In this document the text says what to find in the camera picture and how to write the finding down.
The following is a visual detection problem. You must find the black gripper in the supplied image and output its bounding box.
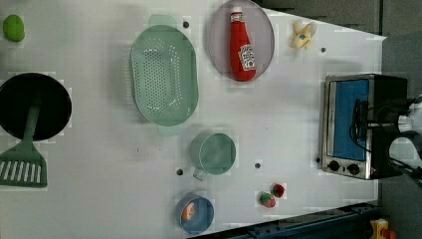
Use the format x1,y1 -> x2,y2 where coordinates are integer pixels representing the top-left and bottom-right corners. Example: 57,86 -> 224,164
366,100 -> 407,133

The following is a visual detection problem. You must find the blue oven door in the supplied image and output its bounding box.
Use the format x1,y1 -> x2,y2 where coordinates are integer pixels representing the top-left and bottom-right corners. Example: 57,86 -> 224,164
327,80 -> 369,161

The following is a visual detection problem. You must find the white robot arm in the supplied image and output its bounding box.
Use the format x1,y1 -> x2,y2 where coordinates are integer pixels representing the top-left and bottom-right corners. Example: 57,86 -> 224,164
365,96 -> 421,186

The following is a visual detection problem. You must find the black silver toaster oven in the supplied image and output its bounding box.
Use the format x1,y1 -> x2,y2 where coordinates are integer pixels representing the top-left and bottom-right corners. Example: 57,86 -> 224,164
319,74 -> 407,180

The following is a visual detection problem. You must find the yellow red clamp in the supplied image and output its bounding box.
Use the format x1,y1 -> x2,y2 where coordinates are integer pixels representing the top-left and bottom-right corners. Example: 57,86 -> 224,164
369,218 -> 397,239

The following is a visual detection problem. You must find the dark red strawberry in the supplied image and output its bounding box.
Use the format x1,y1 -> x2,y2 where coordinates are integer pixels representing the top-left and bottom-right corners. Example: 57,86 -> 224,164
271,183 -> 285,197

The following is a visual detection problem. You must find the red strawberry with green top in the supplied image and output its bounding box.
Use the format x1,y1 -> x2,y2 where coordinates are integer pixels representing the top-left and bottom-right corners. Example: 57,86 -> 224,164
258,192 -> 276,208

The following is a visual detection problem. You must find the red ketchup bottle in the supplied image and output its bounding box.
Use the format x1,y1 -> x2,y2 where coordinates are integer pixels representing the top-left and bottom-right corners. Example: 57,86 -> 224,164
230,6 -> 257,82

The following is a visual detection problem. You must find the grey round plate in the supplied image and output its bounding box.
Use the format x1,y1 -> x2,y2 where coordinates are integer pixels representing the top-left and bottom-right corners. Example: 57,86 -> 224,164
207,0 -> 275,81

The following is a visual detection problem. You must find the green measuring cup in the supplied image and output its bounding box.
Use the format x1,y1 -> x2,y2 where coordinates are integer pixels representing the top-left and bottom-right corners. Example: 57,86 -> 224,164
190,133 -> 237,181

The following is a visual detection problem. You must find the blue bowl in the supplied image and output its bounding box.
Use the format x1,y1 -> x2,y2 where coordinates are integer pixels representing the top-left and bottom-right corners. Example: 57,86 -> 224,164
175,192 -> 214,235

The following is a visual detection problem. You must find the green oval colander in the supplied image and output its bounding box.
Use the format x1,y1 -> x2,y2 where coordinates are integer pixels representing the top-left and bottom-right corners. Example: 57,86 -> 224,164
129,14 -> 199,135

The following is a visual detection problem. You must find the green slotted spatula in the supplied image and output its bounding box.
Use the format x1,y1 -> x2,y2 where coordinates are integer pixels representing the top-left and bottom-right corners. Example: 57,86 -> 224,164
0,106 -> 48,188

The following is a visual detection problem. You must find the black frying pan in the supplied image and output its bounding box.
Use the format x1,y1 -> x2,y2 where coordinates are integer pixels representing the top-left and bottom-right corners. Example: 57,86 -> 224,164
0,73 -> 73,141

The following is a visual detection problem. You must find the green lime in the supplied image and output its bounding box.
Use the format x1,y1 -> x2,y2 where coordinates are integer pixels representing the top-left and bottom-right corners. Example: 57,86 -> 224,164
3,15 -> 25,42

